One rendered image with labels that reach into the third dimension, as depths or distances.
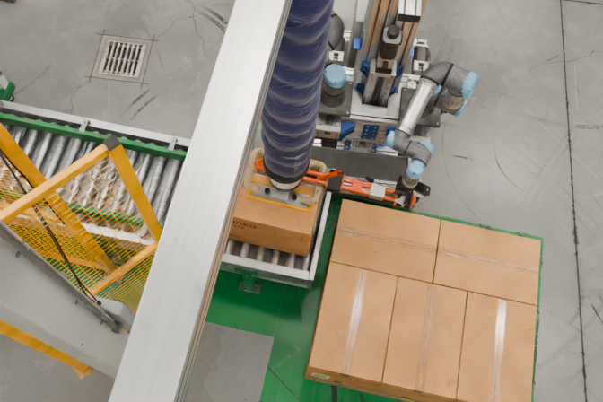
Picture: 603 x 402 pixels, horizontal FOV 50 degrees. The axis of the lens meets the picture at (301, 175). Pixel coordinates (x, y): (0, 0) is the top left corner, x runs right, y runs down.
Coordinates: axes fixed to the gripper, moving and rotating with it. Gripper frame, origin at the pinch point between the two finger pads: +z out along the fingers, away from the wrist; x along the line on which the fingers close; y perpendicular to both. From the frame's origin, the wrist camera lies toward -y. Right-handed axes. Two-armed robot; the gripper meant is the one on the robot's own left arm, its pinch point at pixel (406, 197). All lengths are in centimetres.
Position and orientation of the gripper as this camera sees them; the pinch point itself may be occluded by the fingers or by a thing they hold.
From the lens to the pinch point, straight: 321.5
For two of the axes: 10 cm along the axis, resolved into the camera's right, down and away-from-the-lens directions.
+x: -2.6, 8.8, -3.9
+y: -9.7, -2.6, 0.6
